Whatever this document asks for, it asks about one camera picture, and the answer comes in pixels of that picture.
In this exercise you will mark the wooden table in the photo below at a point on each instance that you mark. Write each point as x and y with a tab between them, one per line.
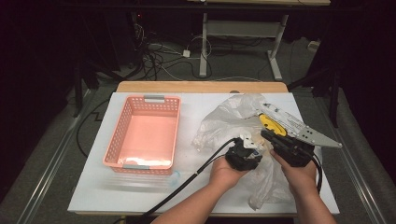
186	86

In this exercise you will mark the clear plastic bag yellow smiley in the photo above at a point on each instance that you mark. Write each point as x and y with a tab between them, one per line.
224	118

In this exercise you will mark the person's left hand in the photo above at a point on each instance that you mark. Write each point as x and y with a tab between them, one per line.
224	174

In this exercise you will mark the black stand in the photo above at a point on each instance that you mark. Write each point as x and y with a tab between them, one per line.
334	99
77	93

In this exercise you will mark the person's right hand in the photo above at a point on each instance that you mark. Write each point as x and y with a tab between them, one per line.
302	179

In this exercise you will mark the white board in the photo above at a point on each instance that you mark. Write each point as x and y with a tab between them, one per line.
93	186

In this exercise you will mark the metal floor rail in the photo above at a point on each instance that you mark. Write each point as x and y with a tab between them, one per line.
46	177
361	186

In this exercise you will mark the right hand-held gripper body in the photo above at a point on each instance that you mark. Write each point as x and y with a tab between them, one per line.
292	151

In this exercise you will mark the pink plastic basket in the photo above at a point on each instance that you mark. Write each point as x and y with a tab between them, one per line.
140	143

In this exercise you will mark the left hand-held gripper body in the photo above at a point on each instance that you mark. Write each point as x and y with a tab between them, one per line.
239	157

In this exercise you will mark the white metal desk frame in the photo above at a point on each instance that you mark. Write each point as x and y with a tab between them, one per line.
239	28

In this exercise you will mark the white power adapter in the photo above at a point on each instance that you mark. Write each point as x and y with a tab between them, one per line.
186	53

